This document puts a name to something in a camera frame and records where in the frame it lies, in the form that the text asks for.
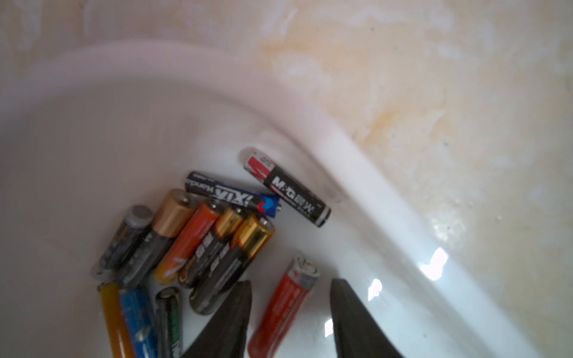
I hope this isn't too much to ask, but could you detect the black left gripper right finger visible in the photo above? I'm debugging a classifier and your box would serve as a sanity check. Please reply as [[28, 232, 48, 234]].
[[330, 278, 401, 357]]

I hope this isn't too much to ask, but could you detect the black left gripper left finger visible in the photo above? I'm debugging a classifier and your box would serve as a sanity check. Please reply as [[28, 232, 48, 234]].
[[182, 280, 252, 358]]

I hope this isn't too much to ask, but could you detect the black gold battery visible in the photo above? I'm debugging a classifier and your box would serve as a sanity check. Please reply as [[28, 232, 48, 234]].
[[178, 207, 249, 289], [190, 213, 275, 316]]

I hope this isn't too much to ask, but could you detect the red AA battery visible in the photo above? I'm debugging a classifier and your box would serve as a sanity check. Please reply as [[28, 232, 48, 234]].
[[248, 255, 321, 357]]

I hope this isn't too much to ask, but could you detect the orange battery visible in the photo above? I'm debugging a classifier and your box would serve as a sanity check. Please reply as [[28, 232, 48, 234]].
[[153, 199, 225, 285]]

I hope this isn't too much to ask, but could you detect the white oval storage box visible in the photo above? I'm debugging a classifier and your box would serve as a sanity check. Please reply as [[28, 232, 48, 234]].
[[1, 41, 540, 357]]

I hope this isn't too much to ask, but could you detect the green black battery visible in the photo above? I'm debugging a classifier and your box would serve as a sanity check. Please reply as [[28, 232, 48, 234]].
[[155, 286, 183, 358]]

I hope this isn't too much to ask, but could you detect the light blue battery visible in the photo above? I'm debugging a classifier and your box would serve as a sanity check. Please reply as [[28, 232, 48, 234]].
[[119, 287, 158, 357]]

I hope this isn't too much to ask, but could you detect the yellow battery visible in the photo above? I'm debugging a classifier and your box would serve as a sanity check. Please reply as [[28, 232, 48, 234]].
[[97, 283, 135, 358]]

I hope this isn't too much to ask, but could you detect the copper top black battery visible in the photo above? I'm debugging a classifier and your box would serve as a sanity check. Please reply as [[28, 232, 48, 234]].
[[116, 189, 198, 289]]

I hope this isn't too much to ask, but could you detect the blue black battery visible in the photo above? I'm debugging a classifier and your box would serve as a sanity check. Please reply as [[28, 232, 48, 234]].
[[185, 171, 282, 218]]

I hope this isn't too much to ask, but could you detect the grey black battery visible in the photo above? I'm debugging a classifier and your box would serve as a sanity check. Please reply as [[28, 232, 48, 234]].
[[90, 204, 154, 283]]

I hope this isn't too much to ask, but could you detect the black red M&G battery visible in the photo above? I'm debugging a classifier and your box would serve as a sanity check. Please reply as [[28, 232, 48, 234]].
[[243, 147, 331, 228]]

